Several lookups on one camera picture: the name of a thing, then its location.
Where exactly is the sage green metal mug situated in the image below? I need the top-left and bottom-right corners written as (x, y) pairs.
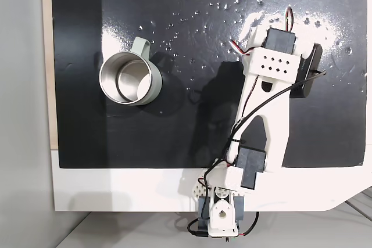
top-left (98, 36), bottom-right (163, 107)

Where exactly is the red white servo wire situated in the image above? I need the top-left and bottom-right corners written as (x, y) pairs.
top-left (284, 6), bottom-right (295, 33)
top-left (228, 38), bottom-right (253, 57)

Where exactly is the black base power cable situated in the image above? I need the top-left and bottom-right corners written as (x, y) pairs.
top-left (187, 218), bottom-right (210, 238)

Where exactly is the black oval camera box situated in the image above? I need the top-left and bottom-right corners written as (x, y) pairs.
top-left (289, 42), bottom-right (324, 99)

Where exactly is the black camera cable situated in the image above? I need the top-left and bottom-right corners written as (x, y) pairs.
top-left (202, 69), bottom-right (327, 202)

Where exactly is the black table mat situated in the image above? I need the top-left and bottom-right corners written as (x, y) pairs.
top-left (50, 0), bottom-right (367, 170)

